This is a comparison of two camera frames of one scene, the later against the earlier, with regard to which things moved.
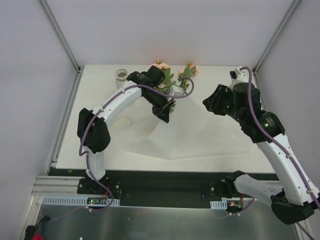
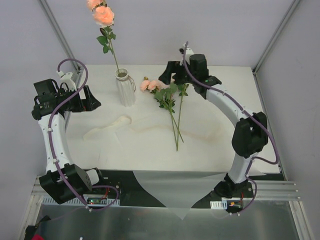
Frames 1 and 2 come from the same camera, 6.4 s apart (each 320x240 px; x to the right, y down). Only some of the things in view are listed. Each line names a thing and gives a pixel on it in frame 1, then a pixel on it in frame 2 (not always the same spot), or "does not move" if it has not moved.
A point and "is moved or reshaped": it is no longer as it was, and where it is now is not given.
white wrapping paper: x=195 y=129 is moved or reshaped
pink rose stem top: x=166 y=85 to x=104 y=15
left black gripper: x=162 y=109 to x=81 y=101
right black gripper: x=216 y=100 to x=173 y=72
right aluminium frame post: x=288 y=15 does not move
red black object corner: x=30 y=230 does not move
